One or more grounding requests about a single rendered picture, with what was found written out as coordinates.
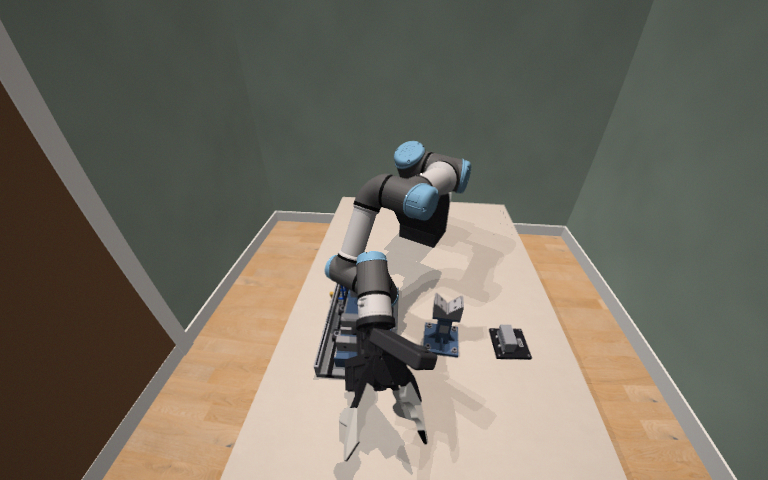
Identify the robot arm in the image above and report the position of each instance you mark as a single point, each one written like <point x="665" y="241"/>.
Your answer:
<point x="375" y="289"/>

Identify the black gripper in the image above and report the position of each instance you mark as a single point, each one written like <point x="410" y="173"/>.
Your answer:
<point x="388" y="372"/>

